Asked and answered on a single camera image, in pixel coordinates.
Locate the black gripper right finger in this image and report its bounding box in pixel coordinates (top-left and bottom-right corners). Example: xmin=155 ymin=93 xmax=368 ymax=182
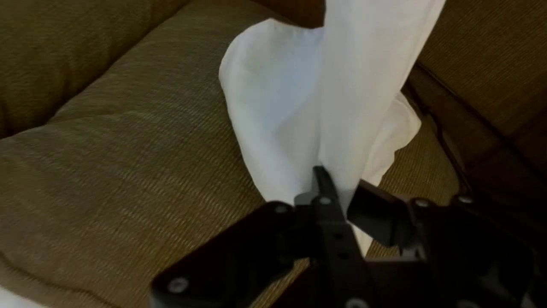
xmin=345 ymin=177 xmax=418 ymax=249

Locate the brown fabric sofa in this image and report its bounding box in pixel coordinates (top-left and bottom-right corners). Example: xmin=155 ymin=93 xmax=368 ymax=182
xmin=0 ymin=0 xmax=547 ymax=308

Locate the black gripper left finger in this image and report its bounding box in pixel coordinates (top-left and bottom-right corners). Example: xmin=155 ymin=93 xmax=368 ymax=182
xmin=307 ymin=163 xmax=350 ymax=244

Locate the white cloth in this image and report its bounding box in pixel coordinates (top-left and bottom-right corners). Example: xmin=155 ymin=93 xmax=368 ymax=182
xmin=216 ymin=0 xmax=447 ymax=254

